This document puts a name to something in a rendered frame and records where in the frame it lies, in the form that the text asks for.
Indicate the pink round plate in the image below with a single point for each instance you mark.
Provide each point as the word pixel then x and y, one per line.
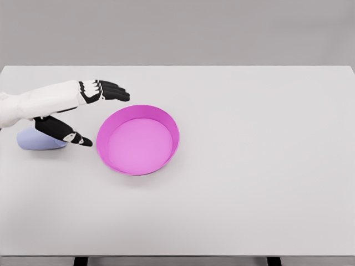
pixel 138 141

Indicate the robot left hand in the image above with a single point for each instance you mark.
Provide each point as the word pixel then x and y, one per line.
pixel 59 95

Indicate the pale blue cup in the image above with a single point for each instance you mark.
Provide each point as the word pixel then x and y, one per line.
pixel 33 142

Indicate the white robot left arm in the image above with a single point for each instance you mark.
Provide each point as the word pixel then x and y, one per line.
pixel 8 109

